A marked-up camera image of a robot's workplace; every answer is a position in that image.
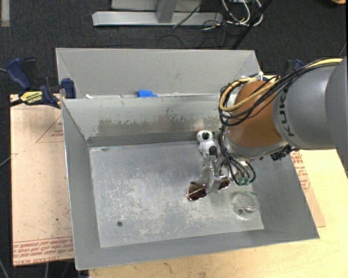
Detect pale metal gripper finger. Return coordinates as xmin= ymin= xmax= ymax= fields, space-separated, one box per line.
xmin=201 ymin=161 xmax=212 ymax=190
xmin=208 ymin=175 xmax=224 ymax=194

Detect blue plastic piece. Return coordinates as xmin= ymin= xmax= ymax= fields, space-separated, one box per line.
xmin=137 ymin=88 xmax=159 ymax=99

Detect dark brown sunglasses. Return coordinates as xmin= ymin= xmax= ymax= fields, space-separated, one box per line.
xmin=185 ymin=177 xmax=231 ymax=203

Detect white and black toy animal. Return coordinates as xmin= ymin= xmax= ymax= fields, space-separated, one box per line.
xmin=195 ymin=129 xmax=220 ymax=160

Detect grey metal bin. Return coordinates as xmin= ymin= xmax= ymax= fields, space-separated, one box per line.
xmin=55 ymin=38 xmax=322 ymax=272

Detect brown cardboard board, red print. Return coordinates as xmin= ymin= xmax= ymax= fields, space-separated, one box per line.
xmin=6 ymin=83 xmax=329 ymax=268

